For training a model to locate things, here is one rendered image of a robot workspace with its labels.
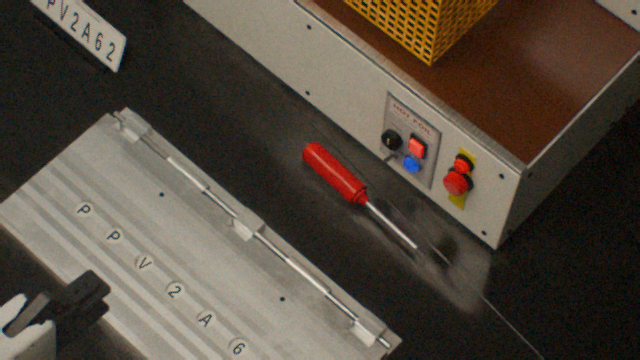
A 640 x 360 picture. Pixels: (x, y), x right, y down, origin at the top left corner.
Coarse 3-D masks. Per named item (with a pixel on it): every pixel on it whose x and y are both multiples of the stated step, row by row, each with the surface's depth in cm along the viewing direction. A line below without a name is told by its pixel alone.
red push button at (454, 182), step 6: (450, 168) 143; (450, 174) 142; (456, 174) 142; (462, 174) 142; (444, 180) 143; (450, 180) 142; (456, 180) 142; (462, 180) 142; (468, 180) 142; (450, 186) 142; (456, 186) 142; (462, 186) 142; (468, 186) 142; (450, 192) 143; (456, 192) 142; (462, 192) 142
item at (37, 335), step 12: (12, 300) 119; (24, 300) 120; (0, 312) 118; (12, 312) 118; (0, 324) 118; (36, 324) 119; (48, 324) 119; (0, 336) 117; (24, 336) 117; (36, 336) 118; (48, 336) 119; (0, 348) 116; (12, 348) 117; (24, 348) 117; (36, 348) 119; (48, 348) 121
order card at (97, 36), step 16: (32, 0) 164; (48, 0) 162; (64, 0) 160; (64, 16) 161; (80, 16) 160; (96, 16) 158; (80, 32) 161; (96, 32) 159; (112, 32) 157; (96, 48) 160; (112, 48) 158; (112, 64) 159
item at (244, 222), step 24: (120, 120) 154; (144, 144) 154; (168, 144) 154; (192, 168) 153; (216, 192) 152; (240, 216) 148; (24, 240) 148; (264, 240) 147; (48, 264) 147; (312, 264) 148; (336, 288) 146; (360, 312) 145; (120, 336) 144; (360, 336) 144; (384, 336) 144
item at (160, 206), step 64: (64, 192) 149; (128, 192) 149; (192, 192) 149; (64, 256) 145; (128, 256) 145; (192, 256) 146; (256, 256) 146; (128, 320) 142; (192, 320) 142; (256, 320) 142; (320, 320) 142
